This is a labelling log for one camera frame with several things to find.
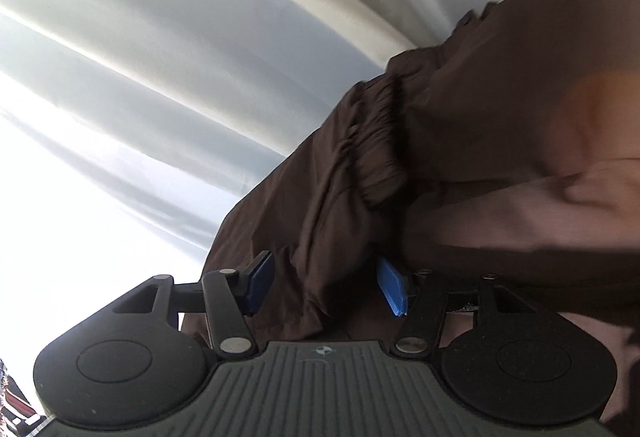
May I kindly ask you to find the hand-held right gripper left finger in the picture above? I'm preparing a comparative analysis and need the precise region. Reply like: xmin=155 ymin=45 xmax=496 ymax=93
xmin=112 ymin=251 xmax=276 ymax=360

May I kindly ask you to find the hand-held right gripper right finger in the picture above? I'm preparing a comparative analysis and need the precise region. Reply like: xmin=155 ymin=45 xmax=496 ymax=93
xmin=376 ymin=257 xmax=556 ymax=360

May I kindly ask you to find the brown pillow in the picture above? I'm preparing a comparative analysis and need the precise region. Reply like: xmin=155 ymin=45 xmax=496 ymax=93
xmin=180 ymin=0 xmax=640 ymax=425

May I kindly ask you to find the white curtain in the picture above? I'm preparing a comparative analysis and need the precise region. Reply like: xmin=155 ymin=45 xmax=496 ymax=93
xmin=0 ymin=0 xmax=613 ymax=358

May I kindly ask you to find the dark red patterned object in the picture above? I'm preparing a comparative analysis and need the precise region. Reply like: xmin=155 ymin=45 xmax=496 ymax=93
xmin=0 ymin=357 xmax=42 ymax=424

